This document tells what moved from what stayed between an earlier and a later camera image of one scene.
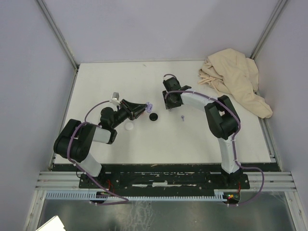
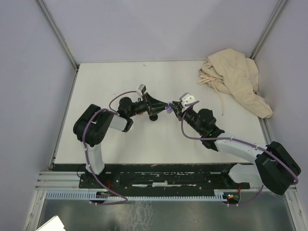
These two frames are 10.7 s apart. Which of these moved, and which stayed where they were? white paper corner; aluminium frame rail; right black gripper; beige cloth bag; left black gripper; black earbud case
Moved: left black gripper; right black gripper
Stayed: black earbud case; aluminium frame rail; beige cloth bag; white paper corner
